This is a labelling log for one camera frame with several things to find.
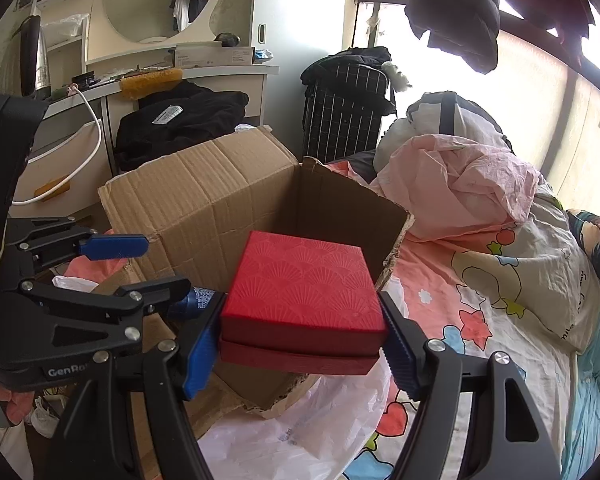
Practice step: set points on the cartoon printed bedsheet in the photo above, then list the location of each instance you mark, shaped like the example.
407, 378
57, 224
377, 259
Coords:
510, 290

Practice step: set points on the red patterned gift box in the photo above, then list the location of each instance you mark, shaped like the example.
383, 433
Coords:
305, 290

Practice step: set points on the pink quilt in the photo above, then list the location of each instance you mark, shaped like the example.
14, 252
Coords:
455, 185

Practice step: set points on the black clothing pile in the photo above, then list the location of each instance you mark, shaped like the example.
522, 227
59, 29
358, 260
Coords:
180, 125

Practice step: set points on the black hanging jacket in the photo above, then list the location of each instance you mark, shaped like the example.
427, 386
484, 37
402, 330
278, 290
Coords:
455, 5

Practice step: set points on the long white box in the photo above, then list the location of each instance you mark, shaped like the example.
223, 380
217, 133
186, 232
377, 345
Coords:
212, 55

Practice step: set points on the pink cloth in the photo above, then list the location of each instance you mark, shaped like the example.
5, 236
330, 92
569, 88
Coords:
15, 402

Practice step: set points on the white shoe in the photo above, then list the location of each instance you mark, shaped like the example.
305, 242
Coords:
44, 417

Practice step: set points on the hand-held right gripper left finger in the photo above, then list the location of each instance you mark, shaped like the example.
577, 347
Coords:
200, 360

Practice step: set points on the white plastic bag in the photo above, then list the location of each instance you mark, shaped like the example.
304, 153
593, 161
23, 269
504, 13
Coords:
290, 435

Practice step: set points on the brown cardboard box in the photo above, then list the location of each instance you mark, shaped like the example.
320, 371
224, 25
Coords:
205, 185

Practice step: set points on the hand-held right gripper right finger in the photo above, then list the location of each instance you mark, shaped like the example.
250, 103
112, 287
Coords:
402, 355

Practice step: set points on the clear plastic bag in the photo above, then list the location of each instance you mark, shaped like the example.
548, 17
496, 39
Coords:
64, 25

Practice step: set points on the white plush toy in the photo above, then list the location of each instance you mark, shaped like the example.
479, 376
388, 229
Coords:
396, 75

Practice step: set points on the grey white pillow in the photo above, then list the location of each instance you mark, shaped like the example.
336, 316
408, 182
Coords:
430, 112

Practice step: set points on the white dressing table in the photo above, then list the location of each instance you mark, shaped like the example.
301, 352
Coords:
70, 150

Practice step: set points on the black striped fabric hamper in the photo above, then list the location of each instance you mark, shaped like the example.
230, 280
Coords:
342, 110

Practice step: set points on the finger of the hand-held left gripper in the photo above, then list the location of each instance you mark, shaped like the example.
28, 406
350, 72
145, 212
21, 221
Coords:
115, 248
196, 301

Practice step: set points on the black silver flask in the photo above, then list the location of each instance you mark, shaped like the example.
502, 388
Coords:
34, 55

